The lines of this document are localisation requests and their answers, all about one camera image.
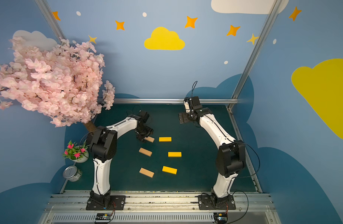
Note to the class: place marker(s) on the wooden block top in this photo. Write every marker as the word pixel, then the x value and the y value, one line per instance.
pixel 150 139

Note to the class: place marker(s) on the aluminium frame post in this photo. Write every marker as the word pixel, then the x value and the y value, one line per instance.
pixel 50 18
pixel 270 20

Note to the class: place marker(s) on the left aluminium frame post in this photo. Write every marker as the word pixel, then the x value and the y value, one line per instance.
pixel 50 18

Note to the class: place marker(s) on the yellow block top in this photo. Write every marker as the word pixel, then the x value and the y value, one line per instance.
pixel 165 139

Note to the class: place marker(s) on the right aluminium frame post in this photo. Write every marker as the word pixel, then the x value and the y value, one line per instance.
pixel 270 20

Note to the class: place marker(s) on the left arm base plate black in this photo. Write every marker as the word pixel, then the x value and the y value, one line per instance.
pixel 113 202

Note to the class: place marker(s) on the wooden block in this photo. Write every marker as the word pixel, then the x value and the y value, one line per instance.
pixel 150 139
pixel 145 152
pixel 146 172

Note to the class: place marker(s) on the left controller board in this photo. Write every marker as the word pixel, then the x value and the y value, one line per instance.
pixel 104 217

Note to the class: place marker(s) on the yellow block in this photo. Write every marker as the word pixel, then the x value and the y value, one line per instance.
pixel 169 170
pixel 174 154
pixel 165 139

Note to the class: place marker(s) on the controller board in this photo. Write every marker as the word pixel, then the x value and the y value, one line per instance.
pixel 220 218
pixel 104 217

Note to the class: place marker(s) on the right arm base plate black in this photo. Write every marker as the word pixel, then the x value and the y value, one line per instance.
pixel 211 202

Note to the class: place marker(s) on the aluminium rail base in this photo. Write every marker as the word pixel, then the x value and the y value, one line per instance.
pixel 159 208

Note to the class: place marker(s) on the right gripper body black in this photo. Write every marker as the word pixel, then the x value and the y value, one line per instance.
pixel 183 118

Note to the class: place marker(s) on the rear aluminium frame bar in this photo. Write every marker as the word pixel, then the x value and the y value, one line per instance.
pixel 173 101

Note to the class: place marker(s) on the wooden block bottom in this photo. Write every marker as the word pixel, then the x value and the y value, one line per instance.
pixel 146 172

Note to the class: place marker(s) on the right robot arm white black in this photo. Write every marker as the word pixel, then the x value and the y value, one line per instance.
pixel 231 156

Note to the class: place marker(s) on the pink cherry blossom tree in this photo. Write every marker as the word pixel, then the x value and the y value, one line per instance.
pixel 64 83

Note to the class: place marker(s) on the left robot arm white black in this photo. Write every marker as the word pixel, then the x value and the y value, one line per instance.
pixel 103 147

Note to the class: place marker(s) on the right controller board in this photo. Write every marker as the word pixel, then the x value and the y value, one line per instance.
pixel 220 218

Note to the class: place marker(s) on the yellow block bottom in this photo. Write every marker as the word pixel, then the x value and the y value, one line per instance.
pixel 169 170

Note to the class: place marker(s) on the small potted pink flowers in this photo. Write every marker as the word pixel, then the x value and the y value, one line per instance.
pixel 77 153

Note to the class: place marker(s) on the silver tin can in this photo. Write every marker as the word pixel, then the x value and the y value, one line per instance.
pixel 72 173

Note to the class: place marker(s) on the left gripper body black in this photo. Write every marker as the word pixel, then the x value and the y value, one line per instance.
pixel 145 132

